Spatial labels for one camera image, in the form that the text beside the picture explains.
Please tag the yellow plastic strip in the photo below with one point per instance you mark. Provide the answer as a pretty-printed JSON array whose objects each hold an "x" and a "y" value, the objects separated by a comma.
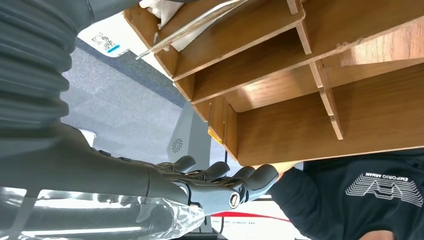
[{"x": 198, "y": 24}]

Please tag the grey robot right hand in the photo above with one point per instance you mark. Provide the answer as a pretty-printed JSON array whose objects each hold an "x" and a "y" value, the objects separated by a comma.
[{"x": 99, "y": 185}]

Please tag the person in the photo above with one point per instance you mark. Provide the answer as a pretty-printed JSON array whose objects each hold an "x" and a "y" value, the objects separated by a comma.
[{"x": 348, "y": 198}]

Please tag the grey card reader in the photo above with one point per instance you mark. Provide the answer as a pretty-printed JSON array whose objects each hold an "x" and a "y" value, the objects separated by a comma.
[{"x": 102, "y": 36}]

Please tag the wooden compartment organizer box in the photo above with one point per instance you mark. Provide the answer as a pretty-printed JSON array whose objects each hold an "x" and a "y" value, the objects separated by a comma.
[{"x": 298, "y": 126}]

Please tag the grey kiosk stand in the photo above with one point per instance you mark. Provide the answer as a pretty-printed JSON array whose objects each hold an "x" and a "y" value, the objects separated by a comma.
[{"x": 190, "y": 136}]

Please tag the white printed banner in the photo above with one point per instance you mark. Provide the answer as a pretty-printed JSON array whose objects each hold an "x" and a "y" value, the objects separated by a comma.
[{"x": 251, "y": 230}]

